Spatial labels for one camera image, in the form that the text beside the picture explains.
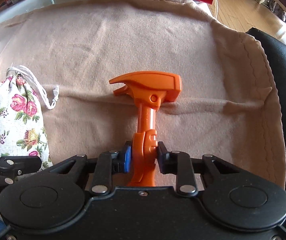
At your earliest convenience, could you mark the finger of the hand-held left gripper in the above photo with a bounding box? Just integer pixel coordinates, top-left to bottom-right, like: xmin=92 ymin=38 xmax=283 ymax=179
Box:
xmin=0 ymin=155 xmax=42 ymax=188

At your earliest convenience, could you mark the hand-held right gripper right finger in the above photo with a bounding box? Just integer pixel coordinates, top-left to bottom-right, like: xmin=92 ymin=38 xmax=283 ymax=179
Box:
xmin=157 ymin=141 xmax=241 ymax=197

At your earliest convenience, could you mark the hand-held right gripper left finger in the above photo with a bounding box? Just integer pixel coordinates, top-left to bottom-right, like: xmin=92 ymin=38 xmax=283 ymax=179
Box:
xmin=46 ymin=141 xmax=133 ymax=197

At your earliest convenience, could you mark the floral drawstring bag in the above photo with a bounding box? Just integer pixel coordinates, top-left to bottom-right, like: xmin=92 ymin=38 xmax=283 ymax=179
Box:
xmin=0 ymin=65 xmax=59 ymax=167

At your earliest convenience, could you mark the orange toy hammer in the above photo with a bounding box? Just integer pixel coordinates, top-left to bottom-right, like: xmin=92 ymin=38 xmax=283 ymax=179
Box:
xmin=109 ymin=71 xmax=183 ymax=187

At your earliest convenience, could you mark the beige cloth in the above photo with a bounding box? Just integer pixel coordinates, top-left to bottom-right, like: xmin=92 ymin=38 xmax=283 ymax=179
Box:
xmin=0 ymin=0 xmax=286 ymax=188

